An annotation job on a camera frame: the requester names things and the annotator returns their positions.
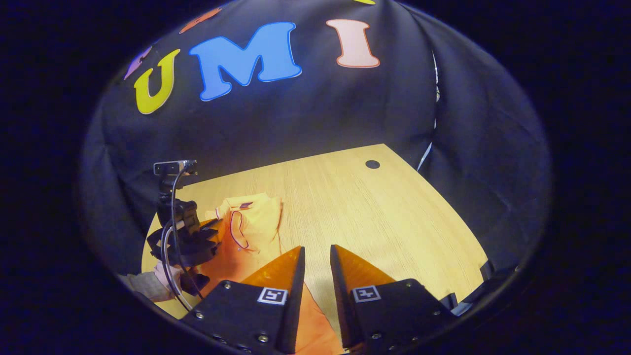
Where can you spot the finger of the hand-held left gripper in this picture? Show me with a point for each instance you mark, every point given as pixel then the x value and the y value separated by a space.
pixel 211 230

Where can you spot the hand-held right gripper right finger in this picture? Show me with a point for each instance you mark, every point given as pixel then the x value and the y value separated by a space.
pixel 342 301

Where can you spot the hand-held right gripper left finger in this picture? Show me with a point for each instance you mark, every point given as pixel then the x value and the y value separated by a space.
pixel 291 301

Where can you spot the orange T-shirt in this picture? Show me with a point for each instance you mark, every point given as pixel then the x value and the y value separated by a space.
pixel 256 222

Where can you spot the black backdrop cloth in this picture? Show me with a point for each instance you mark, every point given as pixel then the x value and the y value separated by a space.
pixel 305 113

